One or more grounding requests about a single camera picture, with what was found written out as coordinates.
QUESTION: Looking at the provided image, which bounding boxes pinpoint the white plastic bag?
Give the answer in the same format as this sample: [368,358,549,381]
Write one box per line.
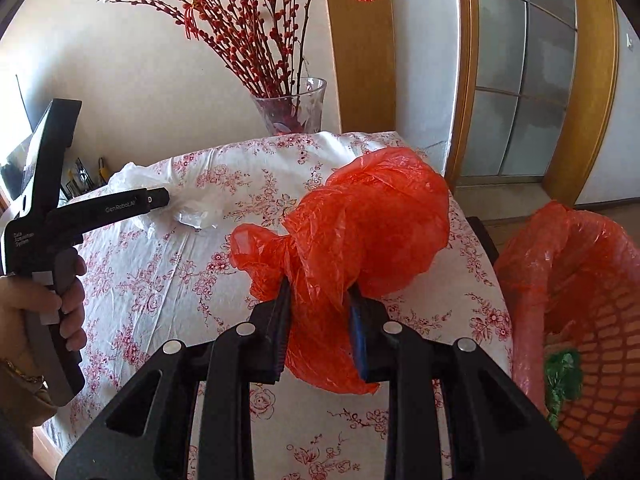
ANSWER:
[107,161,173,226]

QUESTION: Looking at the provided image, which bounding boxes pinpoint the dark green plastic bag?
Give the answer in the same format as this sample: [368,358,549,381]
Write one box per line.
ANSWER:
[544,350,583,428]

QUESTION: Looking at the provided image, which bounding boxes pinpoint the glass vase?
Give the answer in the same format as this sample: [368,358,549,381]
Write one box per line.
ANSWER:
[250,77,328,136]

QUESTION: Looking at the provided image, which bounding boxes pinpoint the dark small desk items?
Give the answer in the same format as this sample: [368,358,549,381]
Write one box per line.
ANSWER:
[60,157,97,198]

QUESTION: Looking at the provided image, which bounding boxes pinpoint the red berry branches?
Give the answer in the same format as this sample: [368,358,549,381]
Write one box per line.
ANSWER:
[97,0,326,98]

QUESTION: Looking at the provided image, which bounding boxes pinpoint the person's left forearm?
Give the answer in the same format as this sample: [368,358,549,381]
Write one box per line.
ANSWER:
[0,360,57,428]

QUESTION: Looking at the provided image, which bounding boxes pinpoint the person's left hand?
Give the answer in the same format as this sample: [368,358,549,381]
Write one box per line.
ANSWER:
[0,254,89,362]

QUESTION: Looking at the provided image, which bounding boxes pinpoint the dark chair back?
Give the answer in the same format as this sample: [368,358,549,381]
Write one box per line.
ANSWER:
[467,216,501,266]

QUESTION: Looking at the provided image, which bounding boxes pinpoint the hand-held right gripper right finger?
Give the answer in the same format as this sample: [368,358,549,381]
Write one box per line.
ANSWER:
[347,290,586,480]

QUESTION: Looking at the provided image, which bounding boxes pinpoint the clear plastic piece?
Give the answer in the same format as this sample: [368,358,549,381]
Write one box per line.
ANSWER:
[175,202,221,231]

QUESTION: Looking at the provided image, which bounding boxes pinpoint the large red plastic bag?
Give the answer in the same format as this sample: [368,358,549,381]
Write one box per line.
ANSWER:
[229,147,451,396]

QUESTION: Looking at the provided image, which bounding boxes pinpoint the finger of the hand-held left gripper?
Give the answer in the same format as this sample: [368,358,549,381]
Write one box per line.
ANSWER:
[47,186,172,247]

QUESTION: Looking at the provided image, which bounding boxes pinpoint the gold bracelet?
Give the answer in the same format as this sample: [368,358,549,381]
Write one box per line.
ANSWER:
[0,357,46,386]

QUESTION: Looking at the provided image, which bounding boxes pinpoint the wooden door frame panel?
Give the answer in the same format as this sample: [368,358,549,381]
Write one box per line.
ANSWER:
[322,0,398,136]

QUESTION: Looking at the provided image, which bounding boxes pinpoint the wooden framed glass door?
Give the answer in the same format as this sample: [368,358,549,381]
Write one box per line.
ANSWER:
[445,0,621,208]

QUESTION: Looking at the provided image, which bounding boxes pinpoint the red basket with orange liner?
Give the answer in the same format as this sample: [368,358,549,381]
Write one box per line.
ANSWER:
[495,202,640,466]

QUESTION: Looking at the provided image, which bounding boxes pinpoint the flat screen television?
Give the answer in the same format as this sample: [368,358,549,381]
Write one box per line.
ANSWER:
[0,75,46,201]

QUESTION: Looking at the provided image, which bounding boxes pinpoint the floral tablecloth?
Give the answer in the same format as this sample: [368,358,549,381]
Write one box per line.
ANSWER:
[42,130,513,480]

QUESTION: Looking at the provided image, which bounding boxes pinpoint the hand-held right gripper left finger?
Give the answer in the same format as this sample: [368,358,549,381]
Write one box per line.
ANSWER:
[55,279,293,480]

